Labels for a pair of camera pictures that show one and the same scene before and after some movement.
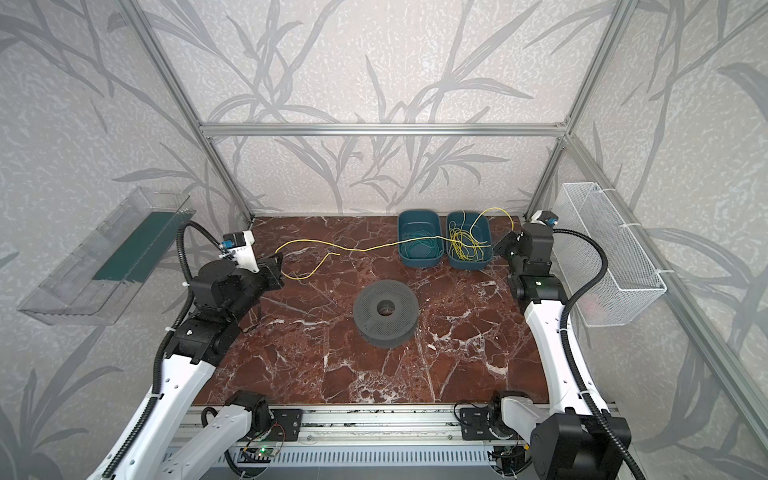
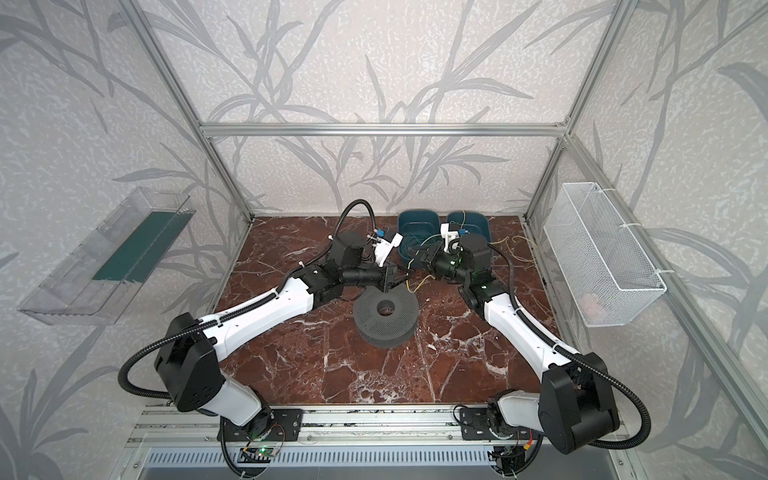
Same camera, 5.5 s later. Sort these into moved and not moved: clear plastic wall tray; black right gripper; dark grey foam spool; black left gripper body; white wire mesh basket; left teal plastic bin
Moved: black right gripper; black left gripper body
Not moved: dark grey foam spool; white wire mesh basket; clear plastic wall tray; left teal plastic bin
